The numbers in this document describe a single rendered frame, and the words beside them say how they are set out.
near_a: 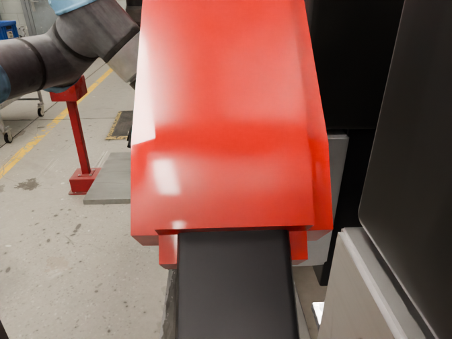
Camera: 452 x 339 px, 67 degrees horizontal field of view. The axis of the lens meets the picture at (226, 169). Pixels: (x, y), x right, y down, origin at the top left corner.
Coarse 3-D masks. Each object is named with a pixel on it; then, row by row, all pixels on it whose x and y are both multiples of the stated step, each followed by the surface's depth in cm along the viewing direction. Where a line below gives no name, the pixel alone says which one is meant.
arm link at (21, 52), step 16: (0, 48) 43; (16, 48) 45; (32, 48) 47; (0, 64) 42; (16, 64) 44; (32, 64) 46; (0, 80) 42; (16, 80) 44; (32, 80) 47; (0, 96) 43; (16, 96) 47
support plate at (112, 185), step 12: (108, 156) 69; (120, 156) 69; (108, 168) 64; (120, 168) 64; (96, 180) 60; (108, 180) 60; (120, 180) 60; (96, 192) 56; (108, 192) 56; (120, 192) 56
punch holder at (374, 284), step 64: (448, 0) 4; (448, 64) 4; (384, 128) 6; (448, 128) 4; (384, 192) 6; (448, 192) 4; (384, 256) 6; (448, 256) 4; (384, 320) 5; (448, 320) 4
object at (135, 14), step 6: (126, 0) 175; (132, 0) 174; (138, 0) 174; (126, 6) 177; (132, 6) 175; (138, 6) 175; (126, 12) 178; (132, 12) 176; (138, 12) 176; (132, 18) 177; (138, 18) 177; (138, 24) 179
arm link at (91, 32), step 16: (48, 0) 47; (64, 0) 46; (80, 0) 46; (96, 0) 46; (112, 0) 48; (64, 16) 47; (80, 16) 47; (96, 16) 47; (112, 16) 48; (128, 16) 50; (64, 32) 49; (80, 32) 48; (96, 32) 48; (112, 32) 48; (128, 32) 49; (80, 48) 50; (96, 48) 49; (112, 48) 49
